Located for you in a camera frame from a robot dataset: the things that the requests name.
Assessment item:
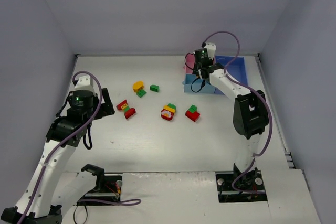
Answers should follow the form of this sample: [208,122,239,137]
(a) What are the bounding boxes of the yellow rounded lego brick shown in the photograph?
[132,81,144,93]

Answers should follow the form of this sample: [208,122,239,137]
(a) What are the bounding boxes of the green rounded lego brick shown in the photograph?
[150,84,160,92]

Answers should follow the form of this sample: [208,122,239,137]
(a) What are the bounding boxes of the green square lego brick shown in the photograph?
[136,89,147,98]

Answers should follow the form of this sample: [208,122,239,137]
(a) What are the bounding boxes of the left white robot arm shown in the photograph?
[1,88,115,223]

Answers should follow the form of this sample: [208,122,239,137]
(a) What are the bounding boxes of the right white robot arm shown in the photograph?
[193,47,272,173]

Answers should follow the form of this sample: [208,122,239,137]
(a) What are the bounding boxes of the red yellow green lego figure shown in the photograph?
[116,100,136,120]

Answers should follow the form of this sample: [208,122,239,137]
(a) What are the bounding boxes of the light blue container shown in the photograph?
[182,73,216,94]

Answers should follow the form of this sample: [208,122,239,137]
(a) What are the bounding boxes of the dark blue container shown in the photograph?
[215,56,248,84]

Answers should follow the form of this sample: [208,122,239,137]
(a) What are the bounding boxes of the red green lego stack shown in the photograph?
[185,104,200,122]

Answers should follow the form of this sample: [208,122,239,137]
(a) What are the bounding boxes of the flower lego stack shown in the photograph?
[160,103,176,121]

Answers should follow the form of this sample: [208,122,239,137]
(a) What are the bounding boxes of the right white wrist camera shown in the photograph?
[202,42,216,60]

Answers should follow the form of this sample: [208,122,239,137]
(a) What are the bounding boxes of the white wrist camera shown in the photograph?
[74,75,95,93]
[202,42,216,60]

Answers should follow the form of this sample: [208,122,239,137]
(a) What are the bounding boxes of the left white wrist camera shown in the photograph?
[74,75,95,93]

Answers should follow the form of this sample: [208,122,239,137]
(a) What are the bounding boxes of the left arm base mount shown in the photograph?
[76,173,122,206]

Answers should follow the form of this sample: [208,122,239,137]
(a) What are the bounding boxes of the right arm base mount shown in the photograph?
[215,170,268,204]

